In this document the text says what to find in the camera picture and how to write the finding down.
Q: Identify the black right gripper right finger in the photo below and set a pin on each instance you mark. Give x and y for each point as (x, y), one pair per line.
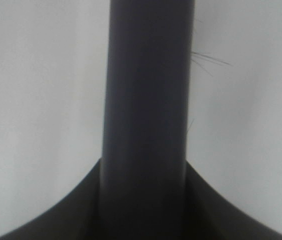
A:
(209, 216)

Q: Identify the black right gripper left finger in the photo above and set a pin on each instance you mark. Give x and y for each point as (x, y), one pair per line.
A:
(74, 217)

